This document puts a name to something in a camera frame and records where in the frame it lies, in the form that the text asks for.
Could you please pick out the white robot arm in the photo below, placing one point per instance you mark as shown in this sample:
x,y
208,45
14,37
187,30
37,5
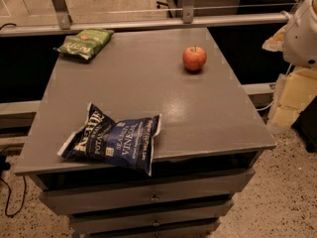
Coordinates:
x,y
297,40

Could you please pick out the yellow foam block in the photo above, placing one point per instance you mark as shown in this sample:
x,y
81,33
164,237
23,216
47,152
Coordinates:
x,y
298,92

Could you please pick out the green chip bag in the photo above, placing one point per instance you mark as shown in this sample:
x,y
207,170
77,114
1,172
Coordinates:
x,y
86,44

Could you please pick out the grey drawer cabinet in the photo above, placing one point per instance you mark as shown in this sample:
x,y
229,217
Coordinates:
x,y
210,137

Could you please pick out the metal railing frame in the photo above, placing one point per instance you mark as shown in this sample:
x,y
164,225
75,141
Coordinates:
x,y
63,17

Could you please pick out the blue kettle chip bag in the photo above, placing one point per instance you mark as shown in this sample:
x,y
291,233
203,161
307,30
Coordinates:
x,y
126,144

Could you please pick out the red apple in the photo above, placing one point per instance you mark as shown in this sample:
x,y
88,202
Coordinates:
x,y
194,58

